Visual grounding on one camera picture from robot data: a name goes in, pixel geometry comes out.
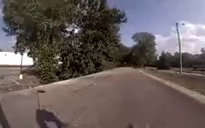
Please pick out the grey paved lot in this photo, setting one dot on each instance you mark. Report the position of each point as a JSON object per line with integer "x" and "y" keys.
{"x": 6, "y": 80}

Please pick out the grey side road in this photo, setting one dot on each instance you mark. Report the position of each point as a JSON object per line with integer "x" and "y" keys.
{"x": 198, "y": 72}

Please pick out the street light pole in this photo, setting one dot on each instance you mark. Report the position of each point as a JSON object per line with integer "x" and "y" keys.
{"x": 180, "y": 50}

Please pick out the large green tree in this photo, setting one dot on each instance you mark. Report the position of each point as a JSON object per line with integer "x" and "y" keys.
{"x": 73, "y": 36}

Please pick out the grass verge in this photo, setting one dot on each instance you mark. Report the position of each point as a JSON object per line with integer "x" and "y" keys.
{"x": 190, "y": 82}

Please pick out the grey asphalt road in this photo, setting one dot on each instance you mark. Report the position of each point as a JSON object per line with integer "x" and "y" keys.
{"x": 123, "y": 103}

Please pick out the row of trees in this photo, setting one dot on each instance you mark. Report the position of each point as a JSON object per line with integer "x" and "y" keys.
{"x": 190, "y": 60}

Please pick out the dark green tree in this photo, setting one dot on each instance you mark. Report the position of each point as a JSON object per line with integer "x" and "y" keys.
{"x": 143, "y": 48}

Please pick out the pale concrete kerb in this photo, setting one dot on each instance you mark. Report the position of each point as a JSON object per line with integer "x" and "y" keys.
{"x": 190, "y": 93}
{"x": 66, "y": 81}

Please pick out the small pale post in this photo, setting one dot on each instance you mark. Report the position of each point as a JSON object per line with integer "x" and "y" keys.
{"x": 20, "y": 76}

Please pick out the white low building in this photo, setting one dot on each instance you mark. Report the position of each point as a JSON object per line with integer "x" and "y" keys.
{"x": 10, "y": 58}

